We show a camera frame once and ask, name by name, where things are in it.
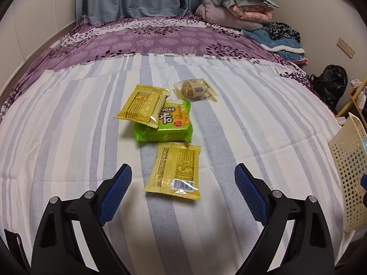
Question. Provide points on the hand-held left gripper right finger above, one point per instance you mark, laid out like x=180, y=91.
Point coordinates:
x=252, y=197

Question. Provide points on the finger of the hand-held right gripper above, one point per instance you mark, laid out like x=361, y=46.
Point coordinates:
x=364, y=182

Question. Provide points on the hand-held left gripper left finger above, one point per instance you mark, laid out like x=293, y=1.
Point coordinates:
x=114, y=197

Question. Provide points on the cream perforated plastic basket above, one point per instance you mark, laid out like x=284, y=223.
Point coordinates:
x=352, y=163

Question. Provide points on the yellow snack packet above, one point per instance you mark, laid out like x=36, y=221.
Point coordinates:
x=175, y=169
x=143, y=106

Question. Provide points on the green snack packet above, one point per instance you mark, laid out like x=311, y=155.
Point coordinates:
x=173, y=121

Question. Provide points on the clear round cake packet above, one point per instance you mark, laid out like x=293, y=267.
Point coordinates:
x=192, y=89

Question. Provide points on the striped blanket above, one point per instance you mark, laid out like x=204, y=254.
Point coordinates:
x=71, y=134

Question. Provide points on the bamboo shelf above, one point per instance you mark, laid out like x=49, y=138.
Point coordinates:
x=355, y=100

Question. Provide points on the pink clothes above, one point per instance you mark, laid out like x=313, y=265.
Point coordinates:
x=357, y=83

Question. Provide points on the black backpack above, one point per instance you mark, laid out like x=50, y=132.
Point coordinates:
x=329, y=84

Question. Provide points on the blue fleece blanket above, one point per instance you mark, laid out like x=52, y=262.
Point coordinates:
x=272, y=42

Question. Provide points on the purple floral bed sheet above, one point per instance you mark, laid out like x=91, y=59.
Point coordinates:
x=157, y=38

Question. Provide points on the leopard print cloth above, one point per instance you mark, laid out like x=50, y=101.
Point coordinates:
x=282, y=31

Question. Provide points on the pink floral folded quilt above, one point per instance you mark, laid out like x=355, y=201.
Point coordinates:
x=252, y=12

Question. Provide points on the beige wall socket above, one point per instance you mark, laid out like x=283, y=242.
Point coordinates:
x=341, y=42
x=349, y=50

